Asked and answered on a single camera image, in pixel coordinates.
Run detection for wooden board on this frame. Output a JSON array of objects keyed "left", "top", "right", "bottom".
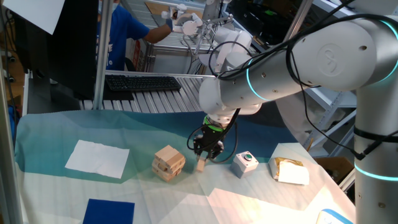
[{"left": 144, "top": 1, "right": 175, "bottom": 18}]

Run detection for brown cardboard box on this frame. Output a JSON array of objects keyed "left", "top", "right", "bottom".
[{"left": 313, "top": 156, "right": 355, "bottom": 185}]

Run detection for black monitor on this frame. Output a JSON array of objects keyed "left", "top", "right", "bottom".
[{"left": 12, "top": 0, "right": 100, "bottom": 114}]

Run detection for white metal shelf rack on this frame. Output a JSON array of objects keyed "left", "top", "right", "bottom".
[{"left": 303, "top": 0, "right": 398, "bottom": 159}]

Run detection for white paper on monitor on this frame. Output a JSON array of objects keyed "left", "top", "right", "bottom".
[{"left": 2, "top": 0, "right": 65, "bottom": 35}]

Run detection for person in blue shirt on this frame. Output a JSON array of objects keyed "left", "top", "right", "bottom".
[{"left": 98, "top": 0, "right": 174, "bottom": 72}]

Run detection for aluminium frame post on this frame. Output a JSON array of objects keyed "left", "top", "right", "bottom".
[
  {"left": 0, "top": 6, "right": 24, "bottom": 224},
  {"left": 92, "top": 0, "right": 115, "bottom": 110},
  {"left": 282, "top": 0, "right": 313, "bottom": 41},
  {"left": 338, "top": 167, "right": 356, "bottom": 192}
]

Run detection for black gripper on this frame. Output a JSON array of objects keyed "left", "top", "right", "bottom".
[{"left": 192, "top": 123, "right": 230, "bottom": 162}]

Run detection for white green button box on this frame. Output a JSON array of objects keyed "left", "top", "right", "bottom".
[{"left": 229, "top": 151, "right": 259, "bottom": 179}]

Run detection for black keyboard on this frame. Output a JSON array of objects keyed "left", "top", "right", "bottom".
[{"left": 104, "top": 74, "right": 182, "bottom": 92}]

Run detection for white paper sheet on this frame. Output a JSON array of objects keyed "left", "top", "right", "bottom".
[{"left": 64, "top": 139, "right": 131, "bottom": 180}]

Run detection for white haptic control device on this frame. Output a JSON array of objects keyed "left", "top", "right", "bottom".
[{"left": 160, "top": 2, "right": 253, "bottom": 74}]

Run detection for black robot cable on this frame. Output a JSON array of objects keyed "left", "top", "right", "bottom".
[{"left": 186, "top": 0, "right": 398, "bottom": 164}]

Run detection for wooden Jenga tower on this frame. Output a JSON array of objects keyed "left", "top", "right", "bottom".
[{"left": 151, "top": 144, "right": 187, "bottom": 183}]

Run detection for gold tissue pack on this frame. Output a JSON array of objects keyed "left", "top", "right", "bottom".
[{"left": 267, "top": 156, "right": 310, "bottom": 186}]

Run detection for teal white tablecloth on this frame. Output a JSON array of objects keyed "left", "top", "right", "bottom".
[{"left": 14, "top": 101, "right": 357, "bottom": 224}]

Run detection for blue square sheet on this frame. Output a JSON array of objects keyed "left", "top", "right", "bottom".
[{"left": 82, "top": 198, "right": 136, "bottom": 224}]

